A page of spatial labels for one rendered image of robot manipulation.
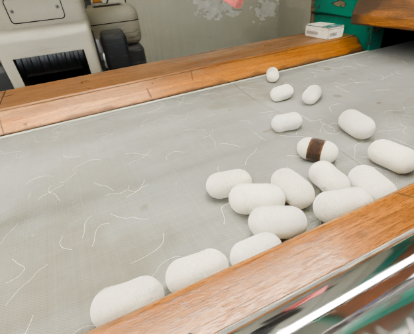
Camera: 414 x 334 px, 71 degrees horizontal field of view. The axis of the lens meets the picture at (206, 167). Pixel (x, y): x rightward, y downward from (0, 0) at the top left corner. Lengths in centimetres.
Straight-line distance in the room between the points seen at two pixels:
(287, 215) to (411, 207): 7
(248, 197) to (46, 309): 13
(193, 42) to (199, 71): 196
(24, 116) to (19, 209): 17
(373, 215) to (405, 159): 8
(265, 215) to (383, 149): 12
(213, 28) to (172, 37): 33
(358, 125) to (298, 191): 12
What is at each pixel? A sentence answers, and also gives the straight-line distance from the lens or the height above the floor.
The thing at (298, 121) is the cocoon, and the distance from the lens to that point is 30.
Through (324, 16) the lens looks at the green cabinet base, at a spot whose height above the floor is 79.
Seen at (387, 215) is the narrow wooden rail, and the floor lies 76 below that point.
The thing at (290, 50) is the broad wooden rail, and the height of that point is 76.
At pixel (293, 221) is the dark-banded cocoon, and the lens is 18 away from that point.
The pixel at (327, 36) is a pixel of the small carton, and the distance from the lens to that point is 60.
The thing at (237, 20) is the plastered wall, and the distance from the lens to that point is 252.
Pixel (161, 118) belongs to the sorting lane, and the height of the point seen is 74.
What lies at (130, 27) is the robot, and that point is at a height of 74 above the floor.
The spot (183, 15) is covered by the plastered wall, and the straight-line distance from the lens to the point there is 237.
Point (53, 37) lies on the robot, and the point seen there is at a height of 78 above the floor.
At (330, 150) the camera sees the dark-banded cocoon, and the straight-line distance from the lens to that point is 25.
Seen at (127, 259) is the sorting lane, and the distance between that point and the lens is 19.
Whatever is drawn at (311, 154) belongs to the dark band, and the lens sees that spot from 25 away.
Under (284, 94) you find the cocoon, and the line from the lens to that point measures 38.
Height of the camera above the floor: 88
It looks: 34 degrees down
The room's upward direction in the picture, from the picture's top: 6 degrees counter-clockwise
